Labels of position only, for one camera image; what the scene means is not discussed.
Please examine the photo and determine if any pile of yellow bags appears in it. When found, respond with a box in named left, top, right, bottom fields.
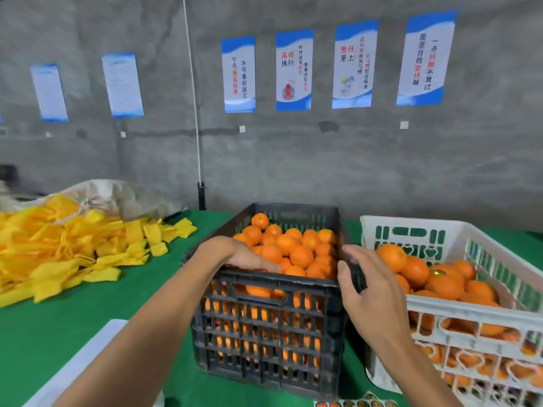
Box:
left=0, top=194, right=198, bottom=309

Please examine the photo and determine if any pile of oranges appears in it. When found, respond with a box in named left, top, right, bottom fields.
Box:
left=208, top=213, right=339, bottom=370

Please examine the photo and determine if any blue white wall poster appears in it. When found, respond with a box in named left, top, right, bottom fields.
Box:
left=275, top=29, right=315, bottom=112
left=331, top=20, right=380, bottom=110
left=396, top=11, right=458, bottom=107
left=221, top=37, right=257, bottom=114

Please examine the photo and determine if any heap of labelled oranges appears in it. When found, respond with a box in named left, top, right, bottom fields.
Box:
left=376, top=243, right=543, bottom=388

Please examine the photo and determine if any person's left hand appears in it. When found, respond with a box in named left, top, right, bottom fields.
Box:
left=191, top=236, right=281, bottom=278

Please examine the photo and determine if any white plastic crate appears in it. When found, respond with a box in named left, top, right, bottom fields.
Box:
left=359, top=215, right=543, bottom=407

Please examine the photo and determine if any person's left forearm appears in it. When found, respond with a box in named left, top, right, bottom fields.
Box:
left=53, top=254, right=222, bottom=407

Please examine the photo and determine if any white notice with blue border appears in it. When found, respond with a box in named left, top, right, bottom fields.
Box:
left=29, top=64, right=70, bottom=124
left=102, top=53, right=145, bottom=119

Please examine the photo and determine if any white pole with black base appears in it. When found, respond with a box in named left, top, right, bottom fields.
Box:
left=182, top=0, right=208, bottom=211

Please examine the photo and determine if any white printed paper sheet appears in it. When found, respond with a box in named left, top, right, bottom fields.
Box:
left=24, top=318, right=166, bottom=407

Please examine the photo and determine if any green felt table cover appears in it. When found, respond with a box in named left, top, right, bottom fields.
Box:
left=0, top=209, right=543, bottom=407

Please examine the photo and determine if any black plastic crate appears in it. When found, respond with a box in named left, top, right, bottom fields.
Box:
left=182, top=202, right=351, bottom=401

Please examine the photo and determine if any person's right hand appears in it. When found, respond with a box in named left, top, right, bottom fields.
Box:
left=337, top=244, right=412, bottom=348

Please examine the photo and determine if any beige woven sack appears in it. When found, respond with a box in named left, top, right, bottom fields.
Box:
left=0, top=179, right=183, bottom=221

